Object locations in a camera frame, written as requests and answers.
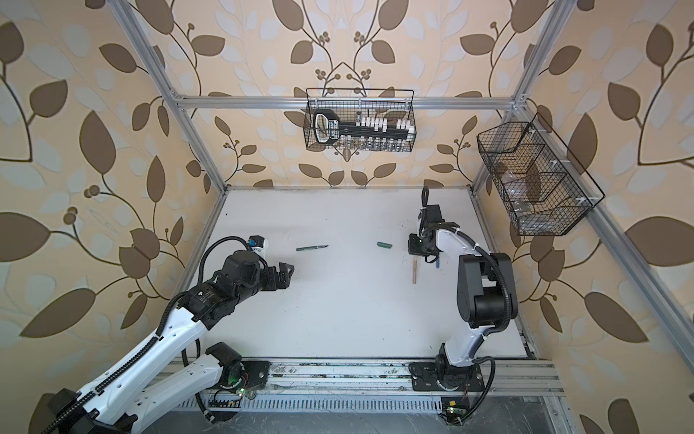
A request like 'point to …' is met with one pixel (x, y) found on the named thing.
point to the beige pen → (414, 271)
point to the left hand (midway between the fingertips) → (282, 266)
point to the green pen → (312, 247)
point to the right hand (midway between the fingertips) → (416, 251)
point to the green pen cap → (384, 245)
